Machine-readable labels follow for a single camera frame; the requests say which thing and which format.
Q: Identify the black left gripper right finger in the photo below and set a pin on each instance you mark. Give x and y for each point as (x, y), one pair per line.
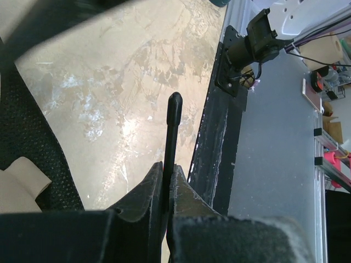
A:
(197, 233)

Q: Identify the aluminium frame rail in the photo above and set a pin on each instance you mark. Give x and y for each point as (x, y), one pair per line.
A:
(335, 193)

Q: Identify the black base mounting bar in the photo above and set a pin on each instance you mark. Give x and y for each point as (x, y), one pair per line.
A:
(212, 166)

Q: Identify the brown paper roll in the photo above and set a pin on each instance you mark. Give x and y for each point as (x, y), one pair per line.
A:
(327, 50)

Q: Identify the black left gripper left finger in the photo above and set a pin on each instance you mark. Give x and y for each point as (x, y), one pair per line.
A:
(131, 230)

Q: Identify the beige fabric pet tent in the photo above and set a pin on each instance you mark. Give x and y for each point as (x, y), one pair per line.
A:
(24, 129)

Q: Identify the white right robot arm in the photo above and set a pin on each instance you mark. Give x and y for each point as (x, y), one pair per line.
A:
(275, 27)

